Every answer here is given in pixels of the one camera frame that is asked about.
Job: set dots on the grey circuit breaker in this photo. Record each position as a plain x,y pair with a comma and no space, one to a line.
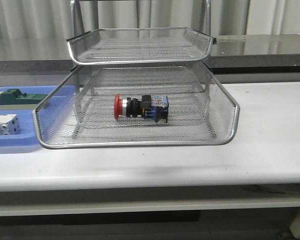
9,124

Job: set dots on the mesh tray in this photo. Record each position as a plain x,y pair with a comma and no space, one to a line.
139,45
201,111

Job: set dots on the red emergency push button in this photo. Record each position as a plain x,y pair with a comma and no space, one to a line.
154,107

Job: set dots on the grey curtain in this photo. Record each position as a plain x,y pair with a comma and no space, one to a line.
262,24

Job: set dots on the green knife switch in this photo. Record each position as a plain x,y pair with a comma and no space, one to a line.
14,99

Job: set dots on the grey metal rack frame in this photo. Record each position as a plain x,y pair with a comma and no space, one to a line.
141,14

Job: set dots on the grey speckled counter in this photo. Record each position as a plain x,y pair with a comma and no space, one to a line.
234,59

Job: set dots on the blue plastic tray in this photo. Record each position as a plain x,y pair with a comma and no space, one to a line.
20,120

